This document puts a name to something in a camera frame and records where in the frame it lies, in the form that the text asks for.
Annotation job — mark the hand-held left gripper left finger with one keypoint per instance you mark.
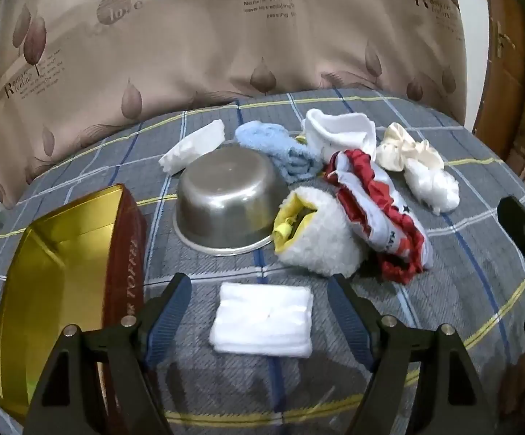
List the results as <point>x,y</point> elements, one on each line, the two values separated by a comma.
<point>171,312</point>

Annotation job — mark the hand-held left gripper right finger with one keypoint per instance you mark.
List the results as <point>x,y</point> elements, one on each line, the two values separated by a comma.
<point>346,312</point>

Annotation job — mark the fluffy white yellow-lined mitten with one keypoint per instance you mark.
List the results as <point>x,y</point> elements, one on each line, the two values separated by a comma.
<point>326,235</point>

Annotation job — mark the white towel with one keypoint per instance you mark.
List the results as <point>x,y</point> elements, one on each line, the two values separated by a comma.
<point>262,317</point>

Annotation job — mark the shiny white satin cloth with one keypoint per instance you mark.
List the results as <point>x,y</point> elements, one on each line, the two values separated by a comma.
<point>434,185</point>

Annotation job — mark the red and white ruffled cloth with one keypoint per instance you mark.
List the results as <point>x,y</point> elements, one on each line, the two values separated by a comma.
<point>380,208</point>

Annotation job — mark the gold tin box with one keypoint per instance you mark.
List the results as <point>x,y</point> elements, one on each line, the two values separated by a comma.
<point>62,258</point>

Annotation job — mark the white tissue cloth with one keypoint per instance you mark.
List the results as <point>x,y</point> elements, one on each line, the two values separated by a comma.
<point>194,145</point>

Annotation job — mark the light blue towel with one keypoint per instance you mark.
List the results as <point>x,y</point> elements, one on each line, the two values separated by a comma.
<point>267,140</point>

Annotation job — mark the grey plaid bed sheet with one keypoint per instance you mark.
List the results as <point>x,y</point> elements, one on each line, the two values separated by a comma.
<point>471,258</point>

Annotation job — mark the stainless steel bowl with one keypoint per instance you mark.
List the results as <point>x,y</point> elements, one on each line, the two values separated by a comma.
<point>226,199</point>

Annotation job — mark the brown wooden door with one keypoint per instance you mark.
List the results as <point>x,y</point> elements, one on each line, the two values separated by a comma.
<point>507,90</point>

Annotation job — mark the cream satin scrunchie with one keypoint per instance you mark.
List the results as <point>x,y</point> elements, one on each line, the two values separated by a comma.
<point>398,149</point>

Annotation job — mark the yellow trimmed white cloth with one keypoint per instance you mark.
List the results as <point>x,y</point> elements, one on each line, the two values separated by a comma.
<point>301,138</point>

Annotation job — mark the white sock cloth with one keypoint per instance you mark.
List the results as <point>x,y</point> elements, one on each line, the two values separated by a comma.
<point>339,131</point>

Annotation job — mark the beige leaf printed curtain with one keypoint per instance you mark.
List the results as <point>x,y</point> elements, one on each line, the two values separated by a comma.
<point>199,54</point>

